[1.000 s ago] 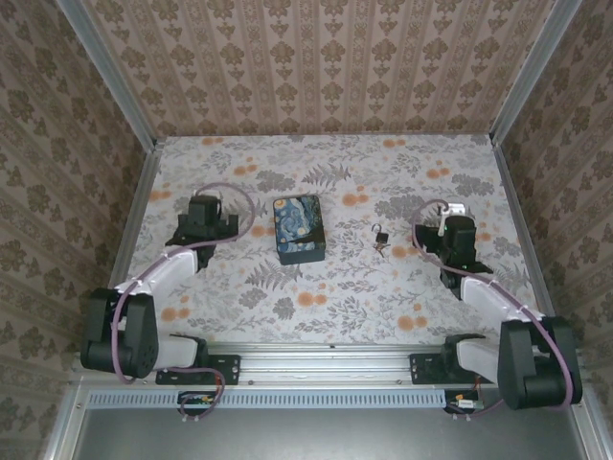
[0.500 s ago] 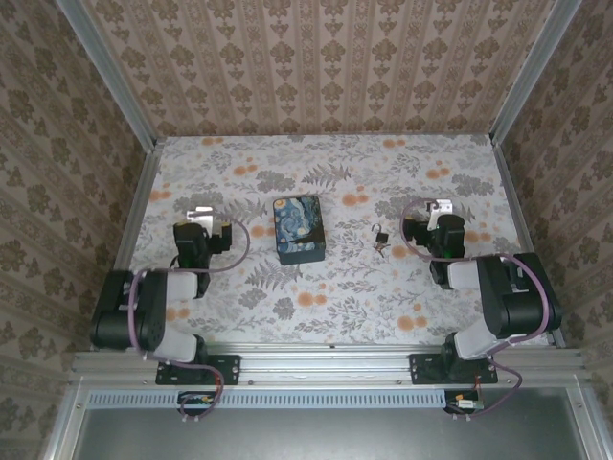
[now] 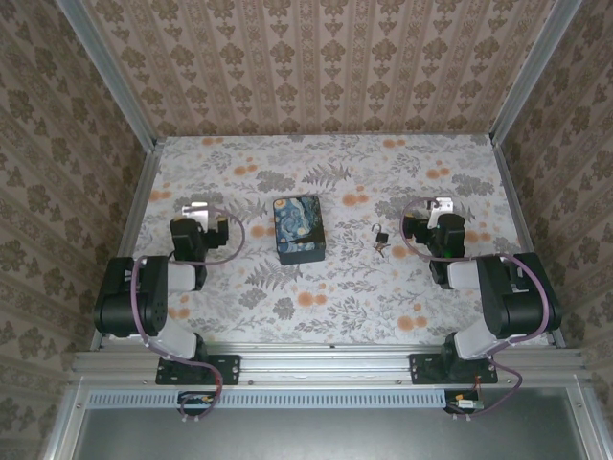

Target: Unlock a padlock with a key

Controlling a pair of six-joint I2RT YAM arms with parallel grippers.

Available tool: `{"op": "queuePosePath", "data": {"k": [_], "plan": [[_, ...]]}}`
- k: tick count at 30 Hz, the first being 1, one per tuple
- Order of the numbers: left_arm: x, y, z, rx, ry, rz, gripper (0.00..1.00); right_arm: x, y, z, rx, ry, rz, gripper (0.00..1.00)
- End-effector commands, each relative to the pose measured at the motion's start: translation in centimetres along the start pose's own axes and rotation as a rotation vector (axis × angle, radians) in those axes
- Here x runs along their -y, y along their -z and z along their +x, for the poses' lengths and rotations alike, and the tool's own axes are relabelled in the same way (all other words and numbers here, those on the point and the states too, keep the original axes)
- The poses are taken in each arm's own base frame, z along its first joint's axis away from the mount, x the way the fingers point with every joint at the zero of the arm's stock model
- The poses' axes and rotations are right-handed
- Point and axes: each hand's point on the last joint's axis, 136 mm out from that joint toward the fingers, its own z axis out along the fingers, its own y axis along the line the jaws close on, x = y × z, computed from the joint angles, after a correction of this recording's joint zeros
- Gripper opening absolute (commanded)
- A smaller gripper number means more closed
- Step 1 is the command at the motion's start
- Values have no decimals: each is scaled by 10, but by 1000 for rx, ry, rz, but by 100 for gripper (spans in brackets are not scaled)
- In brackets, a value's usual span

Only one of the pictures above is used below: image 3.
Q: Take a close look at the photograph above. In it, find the starry night painted box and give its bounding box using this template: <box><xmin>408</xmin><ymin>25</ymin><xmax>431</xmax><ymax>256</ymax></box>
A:
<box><xmin>272</xmin><ymin>193</ymin><xmax>328</xmax><ymax>266</ymax></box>

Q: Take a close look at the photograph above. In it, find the floral patterned table cover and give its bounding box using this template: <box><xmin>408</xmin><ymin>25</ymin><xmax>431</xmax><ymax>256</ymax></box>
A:
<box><xmin>108</xmin><ymin>134</ymin><xmax>551</xmax><ymax>346</ymax></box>

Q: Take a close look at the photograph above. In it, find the grey sheet metal panel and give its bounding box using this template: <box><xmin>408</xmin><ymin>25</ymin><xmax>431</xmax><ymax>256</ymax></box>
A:
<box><xmin>40</xmin><ymin>378</ymin><xmax>613</xmax><ymax>460</ymax></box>

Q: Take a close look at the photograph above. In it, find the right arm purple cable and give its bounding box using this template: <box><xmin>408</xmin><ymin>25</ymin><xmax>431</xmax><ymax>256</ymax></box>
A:
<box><xmin>398</xmin><ymin>196</ymin><xmax>550</xmax><ymax>424</ymax></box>

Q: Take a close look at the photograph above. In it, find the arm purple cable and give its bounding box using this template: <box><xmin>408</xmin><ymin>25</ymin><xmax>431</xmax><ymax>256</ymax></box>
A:
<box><xmin>398</xmin><ymin>196</ymin><xmax>550</xmax><ymax>424</ymax></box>
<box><xmin>129</xmin><ymin>205</ymin><xmax>247</xmax><ymax>424</ymax></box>

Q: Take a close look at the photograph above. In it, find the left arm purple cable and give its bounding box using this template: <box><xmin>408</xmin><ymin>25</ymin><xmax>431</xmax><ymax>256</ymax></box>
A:
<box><xmin>129</xmin><ymin>205</ymin><xmax>247</xmax><ymax>424</ymax></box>

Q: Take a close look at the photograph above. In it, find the aluminium table side rail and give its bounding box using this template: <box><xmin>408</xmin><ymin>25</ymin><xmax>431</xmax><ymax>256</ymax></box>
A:
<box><xmin>491</xmin><ymin>138</ymin><xmax>567</xmax><ymax>350</ymax></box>
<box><xmin>89</xmin><ymin>138</ymin><xmax>167</xmax><ymax>351</ymax></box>

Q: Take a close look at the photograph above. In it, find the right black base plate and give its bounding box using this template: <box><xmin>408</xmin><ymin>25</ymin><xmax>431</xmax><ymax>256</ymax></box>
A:
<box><xmin>409</xmin><ymin>353</ymin><xmax>499</xmax><ymax>386</ymax></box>

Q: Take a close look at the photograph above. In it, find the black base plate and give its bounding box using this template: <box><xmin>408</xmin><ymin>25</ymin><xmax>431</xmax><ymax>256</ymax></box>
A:
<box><xmin>156</xmin><ymin>353</ymin><xmax>241</xmax><ymax>386</ymax></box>
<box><xmin>409</xmin><ymin>353</ymin><xmax>499</xmax><ymax>386</ymax></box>

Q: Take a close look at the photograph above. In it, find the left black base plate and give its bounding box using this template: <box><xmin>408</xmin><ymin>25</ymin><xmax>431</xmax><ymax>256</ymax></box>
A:
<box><xmin>156</xmin><ymin>353</ymin><xmax>241</xmax><ymax>386</ymax></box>

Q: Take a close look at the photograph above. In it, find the aluminium frame post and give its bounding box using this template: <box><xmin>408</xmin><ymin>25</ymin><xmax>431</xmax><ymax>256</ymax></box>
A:
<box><xmin>490</xmin><ymin>0</ymin><xmax>585</xmax><ymax>144</ymax></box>
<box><xmin>56</xmin><ymin>0</ymin><xmax>160</xmax><ymax>148</ymax></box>

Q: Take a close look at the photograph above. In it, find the black connector block with wires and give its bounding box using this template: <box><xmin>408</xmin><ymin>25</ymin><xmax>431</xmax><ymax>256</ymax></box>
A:
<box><xmin>177</xmin><ymin>390</ymin><xmax>217</xmax><ymax>417</ymax></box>
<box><xmin>443</xmin><ymin>389</ymin><xmax>484</xmax><ymax>416</ymax></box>

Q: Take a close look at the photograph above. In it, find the aluminium mounting rail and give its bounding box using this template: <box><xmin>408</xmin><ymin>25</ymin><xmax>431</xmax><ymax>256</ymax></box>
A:
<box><xmin>70</xmin><ymin>343</ymin><xmax>589</xmax><ymax>385</ymax></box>

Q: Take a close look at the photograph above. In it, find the grey slotted cable duct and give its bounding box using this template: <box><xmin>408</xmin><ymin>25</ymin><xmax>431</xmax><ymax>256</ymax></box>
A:
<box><xmin>87</xmin><ymin>388</ymin><xmax>449</xmax><ymax>410</ymax></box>

